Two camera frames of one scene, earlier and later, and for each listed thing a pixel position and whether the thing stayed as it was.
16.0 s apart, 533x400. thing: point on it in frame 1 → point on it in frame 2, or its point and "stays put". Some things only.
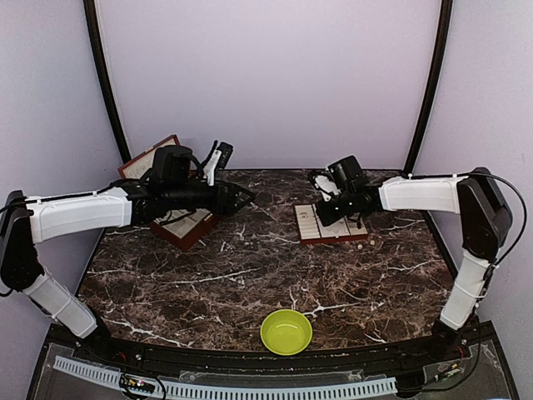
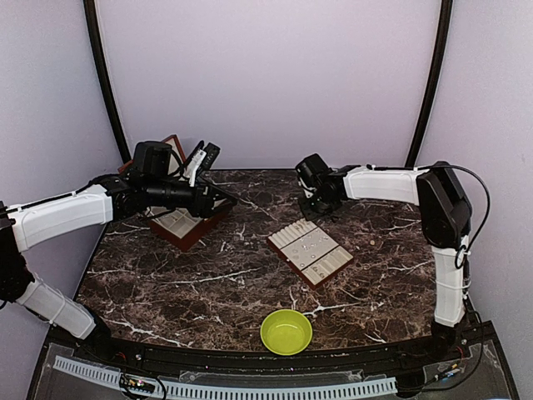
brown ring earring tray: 311,229 → 310,252
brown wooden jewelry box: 177,229 stays put
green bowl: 286,332 stays put
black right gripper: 327,218 → 310,215
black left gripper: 229,207 → 201,203
